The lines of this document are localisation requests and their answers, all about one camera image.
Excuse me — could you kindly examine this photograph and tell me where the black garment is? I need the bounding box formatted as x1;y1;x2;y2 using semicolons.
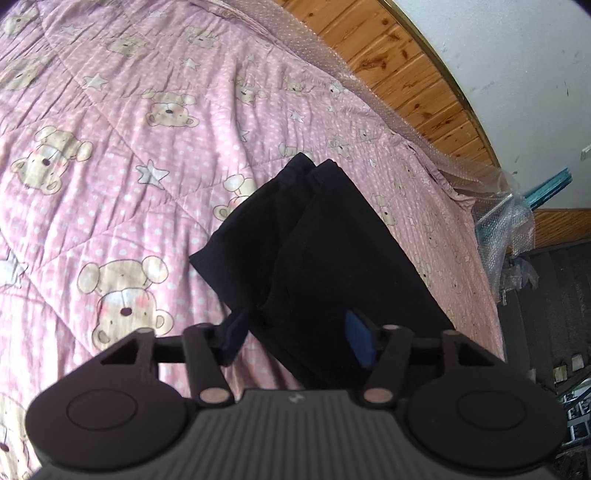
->
190;154;452;390

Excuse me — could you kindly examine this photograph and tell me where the pink bear-print quilt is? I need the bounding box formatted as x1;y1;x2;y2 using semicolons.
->
1;1;504;479

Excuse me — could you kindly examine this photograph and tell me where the wooden headboard panel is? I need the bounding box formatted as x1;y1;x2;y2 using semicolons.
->
284;1;590;247

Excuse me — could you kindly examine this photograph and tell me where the teal metal frame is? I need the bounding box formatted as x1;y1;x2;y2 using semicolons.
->
525;168;572;210

